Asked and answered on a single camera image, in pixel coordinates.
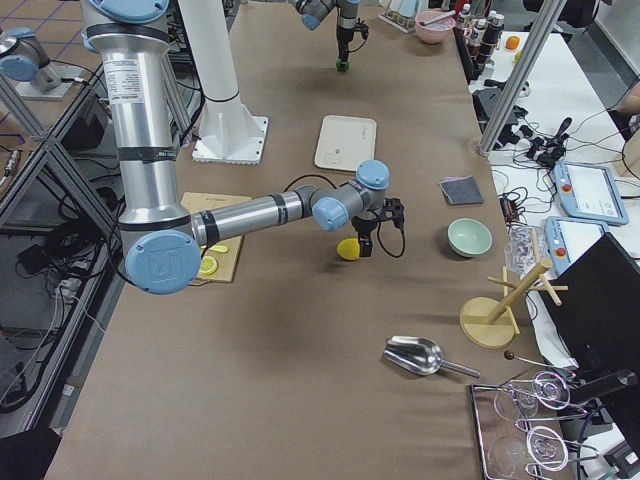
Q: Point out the pink bowl with ice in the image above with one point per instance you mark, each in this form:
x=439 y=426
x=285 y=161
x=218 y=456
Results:
x=432 y=27

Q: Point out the beige plastic tray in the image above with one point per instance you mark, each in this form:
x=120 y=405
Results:
x=345 y=142

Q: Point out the metal scoop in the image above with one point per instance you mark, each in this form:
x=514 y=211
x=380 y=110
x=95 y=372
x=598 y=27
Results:
x=421 y=356

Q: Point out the green lime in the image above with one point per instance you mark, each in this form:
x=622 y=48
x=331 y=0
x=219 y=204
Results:
x=342 y=66

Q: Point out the blue teach pendant upper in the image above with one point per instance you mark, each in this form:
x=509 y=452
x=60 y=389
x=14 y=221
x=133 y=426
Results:
x=588 y=191

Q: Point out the yellow whole lemon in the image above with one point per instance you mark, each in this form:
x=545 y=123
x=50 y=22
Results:
x=348 y=249

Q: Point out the wooden mug tree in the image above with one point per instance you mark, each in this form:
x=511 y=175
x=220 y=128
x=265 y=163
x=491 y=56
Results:
x=490 y=322

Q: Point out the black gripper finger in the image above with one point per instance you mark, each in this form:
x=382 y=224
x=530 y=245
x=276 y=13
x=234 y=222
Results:
x=365 y=245
x=343 y=52

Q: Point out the glass tray with rack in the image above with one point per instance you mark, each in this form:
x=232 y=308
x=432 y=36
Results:
x=517 y=428

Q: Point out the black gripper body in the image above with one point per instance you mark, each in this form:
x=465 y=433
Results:
x=363 y=227
x=342 y=33

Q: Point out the mint green bowl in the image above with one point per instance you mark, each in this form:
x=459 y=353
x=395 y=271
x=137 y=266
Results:
x=469 y=238

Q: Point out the black monitor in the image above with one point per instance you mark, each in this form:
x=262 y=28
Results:
x=598 y=320

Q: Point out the aluminium frame post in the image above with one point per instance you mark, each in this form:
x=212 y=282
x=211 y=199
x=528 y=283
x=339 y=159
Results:
x=542 y=26

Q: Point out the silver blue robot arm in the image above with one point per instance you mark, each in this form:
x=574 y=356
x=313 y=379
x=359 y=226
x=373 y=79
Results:
x=163 y=242
x=314 y=12

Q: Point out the lemon slice left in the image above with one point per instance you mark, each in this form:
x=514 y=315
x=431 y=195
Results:
x=218 y=248

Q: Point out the orange fruit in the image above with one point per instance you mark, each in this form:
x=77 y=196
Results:
x=512 y=42

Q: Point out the blue teach pendant lower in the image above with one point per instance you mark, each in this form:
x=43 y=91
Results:
x=569 y=238

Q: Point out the wooden cutting board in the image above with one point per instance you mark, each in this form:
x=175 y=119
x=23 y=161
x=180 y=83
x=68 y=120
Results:
x=195 y=202

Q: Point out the grey folded cloth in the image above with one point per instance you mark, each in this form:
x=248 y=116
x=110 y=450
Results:
x=459 y=191

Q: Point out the blue teach pendant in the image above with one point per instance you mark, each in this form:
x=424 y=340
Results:
x=588 y=191
x=569 y=238

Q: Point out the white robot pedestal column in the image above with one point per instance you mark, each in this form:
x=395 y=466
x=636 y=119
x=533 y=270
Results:
x=228 y=132

